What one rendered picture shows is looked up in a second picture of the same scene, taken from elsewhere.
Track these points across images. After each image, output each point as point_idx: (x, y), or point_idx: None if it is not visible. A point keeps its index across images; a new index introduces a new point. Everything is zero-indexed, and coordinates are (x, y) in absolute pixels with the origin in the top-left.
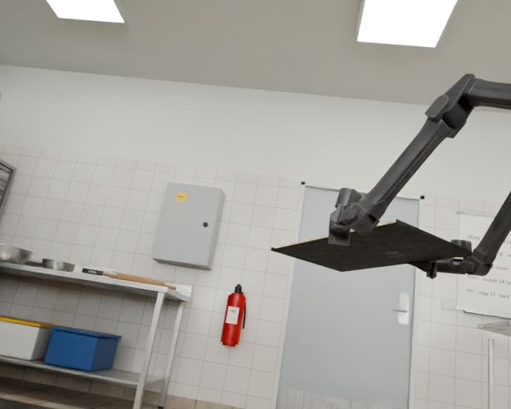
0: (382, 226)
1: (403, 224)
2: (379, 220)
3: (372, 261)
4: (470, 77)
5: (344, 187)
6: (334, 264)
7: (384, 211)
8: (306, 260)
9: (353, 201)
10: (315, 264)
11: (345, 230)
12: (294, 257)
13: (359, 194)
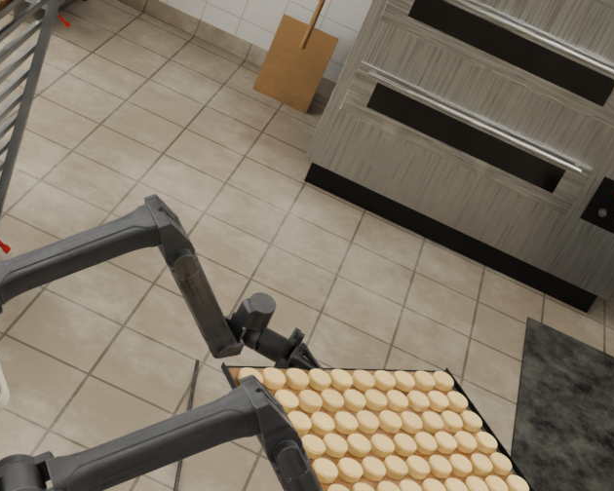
0: (242, 367)
1: (227, 375)
2: (208, 346)
3: None
4: (144, 202)
5: (255, 293)
6: None
7: (204, 338)
8: (482, 430)
9: (236, 313)
10: (498, 450)
11: (248, 347)
12: (470, 410)
13: (246, 309)
